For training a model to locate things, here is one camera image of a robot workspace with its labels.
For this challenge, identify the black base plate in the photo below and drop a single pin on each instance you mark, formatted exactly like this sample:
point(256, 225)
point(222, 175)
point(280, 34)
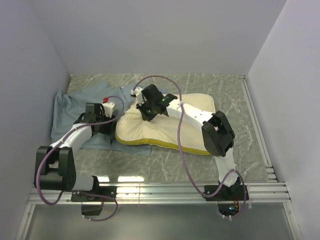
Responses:
point(237, 192)
point(103, 194)

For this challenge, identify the aluminium front rail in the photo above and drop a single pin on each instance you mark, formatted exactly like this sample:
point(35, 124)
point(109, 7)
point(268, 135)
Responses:
point(184, 193)

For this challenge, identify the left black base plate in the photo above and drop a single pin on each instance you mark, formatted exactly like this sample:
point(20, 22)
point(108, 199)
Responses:
point(103, 194)

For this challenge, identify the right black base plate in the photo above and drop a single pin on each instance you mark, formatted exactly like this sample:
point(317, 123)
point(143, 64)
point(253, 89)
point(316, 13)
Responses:
point(237, 192)

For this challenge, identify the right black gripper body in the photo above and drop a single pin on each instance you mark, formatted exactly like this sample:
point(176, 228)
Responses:
point(147, 109)

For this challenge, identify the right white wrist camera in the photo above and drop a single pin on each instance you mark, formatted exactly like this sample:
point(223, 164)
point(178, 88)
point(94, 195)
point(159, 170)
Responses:
point(137, 93)

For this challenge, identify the blue fabric pillowcase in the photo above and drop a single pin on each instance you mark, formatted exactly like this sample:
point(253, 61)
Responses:
point(69, 106)

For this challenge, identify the right controller board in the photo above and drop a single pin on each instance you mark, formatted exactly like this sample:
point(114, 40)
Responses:
point(228, 209)

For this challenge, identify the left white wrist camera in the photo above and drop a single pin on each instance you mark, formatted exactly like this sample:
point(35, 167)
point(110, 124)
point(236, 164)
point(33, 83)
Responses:
point(108, 107)

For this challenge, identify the cream pillow yellow edge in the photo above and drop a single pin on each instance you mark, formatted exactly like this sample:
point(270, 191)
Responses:
point(132, 130)

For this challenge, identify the left black controller box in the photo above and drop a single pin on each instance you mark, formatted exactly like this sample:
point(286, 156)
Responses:
point(91, 209)

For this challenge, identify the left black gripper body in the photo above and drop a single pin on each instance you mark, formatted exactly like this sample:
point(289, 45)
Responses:
point(106, 128)

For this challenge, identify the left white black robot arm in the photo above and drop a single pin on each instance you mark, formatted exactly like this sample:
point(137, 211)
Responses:
point(55, 164)

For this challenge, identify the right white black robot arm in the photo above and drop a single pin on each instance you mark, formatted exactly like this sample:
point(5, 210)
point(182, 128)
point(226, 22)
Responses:
point(216, 131)

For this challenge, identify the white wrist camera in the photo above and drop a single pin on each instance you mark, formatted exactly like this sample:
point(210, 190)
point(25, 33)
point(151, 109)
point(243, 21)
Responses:
point(108, 107)
point(137, 93)

